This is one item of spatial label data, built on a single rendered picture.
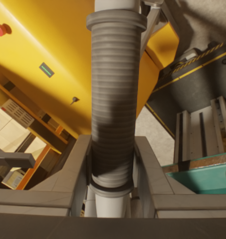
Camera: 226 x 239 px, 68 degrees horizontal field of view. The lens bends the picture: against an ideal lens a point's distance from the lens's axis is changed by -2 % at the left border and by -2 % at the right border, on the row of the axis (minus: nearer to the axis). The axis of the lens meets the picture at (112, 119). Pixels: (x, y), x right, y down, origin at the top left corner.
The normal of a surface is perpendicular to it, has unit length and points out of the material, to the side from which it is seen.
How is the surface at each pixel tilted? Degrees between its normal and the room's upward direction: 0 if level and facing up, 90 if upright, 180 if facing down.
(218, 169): 0
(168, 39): 22
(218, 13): 0
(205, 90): 0
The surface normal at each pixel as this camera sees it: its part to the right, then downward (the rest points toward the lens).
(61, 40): 0.56, -0.04
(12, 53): -0.29, 0.68
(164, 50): 0.00, 0.51
